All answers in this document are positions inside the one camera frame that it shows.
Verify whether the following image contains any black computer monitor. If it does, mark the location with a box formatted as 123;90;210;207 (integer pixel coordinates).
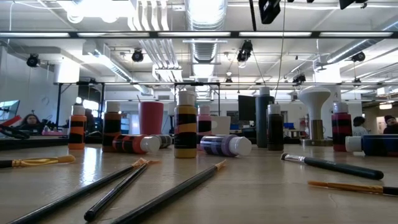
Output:
238;95;257;122

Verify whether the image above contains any small red paint bottle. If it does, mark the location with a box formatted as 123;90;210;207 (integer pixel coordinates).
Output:
331;101;353;152

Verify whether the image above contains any red plastic cup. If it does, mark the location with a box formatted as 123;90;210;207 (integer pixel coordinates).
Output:
137;101;165;136

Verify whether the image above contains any paintbrush wide gold ferrule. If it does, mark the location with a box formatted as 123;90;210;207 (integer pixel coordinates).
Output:
0;154;76;169

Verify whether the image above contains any background computer screen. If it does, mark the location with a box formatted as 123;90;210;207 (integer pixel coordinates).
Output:
0;99;21;122

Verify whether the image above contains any small dark brown paint bottle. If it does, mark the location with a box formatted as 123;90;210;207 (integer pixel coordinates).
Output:
267;103;285;152

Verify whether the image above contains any small rust brown paint bottle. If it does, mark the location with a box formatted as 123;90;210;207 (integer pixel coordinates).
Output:
101;101;123;153

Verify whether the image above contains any small blue paint bottle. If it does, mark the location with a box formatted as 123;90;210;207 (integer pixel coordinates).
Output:
345;133;398;157

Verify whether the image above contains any black background rig frame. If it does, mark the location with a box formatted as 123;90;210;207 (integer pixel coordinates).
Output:
55;80;222;127

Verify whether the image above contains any small yellow ochre paint bottle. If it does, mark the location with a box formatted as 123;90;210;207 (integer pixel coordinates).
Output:
173;90;198;159

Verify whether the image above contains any small purple paint bottle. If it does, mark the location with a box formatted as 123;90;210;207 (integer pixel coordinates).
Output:
200;134;253;158

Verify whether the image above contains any small pink paint bottle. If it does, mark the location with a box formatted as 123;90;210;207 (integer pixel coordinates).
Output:
196;104;213;150

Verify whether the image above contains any black aluminium rig frame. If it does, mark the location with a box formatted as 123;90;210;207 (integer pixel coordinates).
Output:
0;30;398;151

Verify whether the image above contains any white plastic bin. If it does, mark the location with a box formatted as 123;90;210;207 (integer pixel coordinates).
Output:
210;115;232;136

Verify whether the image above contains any small red-orange paint bottle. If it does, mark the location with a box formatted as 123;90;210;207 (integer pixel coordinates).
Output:
111;133;161;156

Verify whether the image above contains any paintbrush silver ferrule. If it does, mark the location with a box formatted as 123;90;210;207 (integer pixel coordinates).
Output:
280;152;385;181

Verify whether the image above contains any small orange paint bottle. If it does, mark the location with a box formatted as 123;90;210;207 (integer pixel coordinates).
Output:
67;104;88;151

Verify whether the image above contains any black paintbrush gold ferrule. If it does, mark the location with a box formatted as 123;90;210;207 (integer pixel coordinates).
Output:
110;159;227;224
6;157;149;224
307;180;398;197
83;159;162;223

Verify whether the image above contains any person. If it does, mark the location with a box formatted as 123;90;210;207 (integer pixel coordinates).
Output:
353;116;368;137
18;113;44;133
382;114;398;135

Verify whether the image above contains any large dark grey paint bottle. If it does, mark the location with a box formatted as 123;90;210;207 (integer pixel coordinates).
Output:
255;86;276;149

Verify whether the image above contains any silver ventilation duct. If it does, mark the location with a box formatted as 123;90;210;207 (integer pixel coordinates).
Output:
183;0;229;63

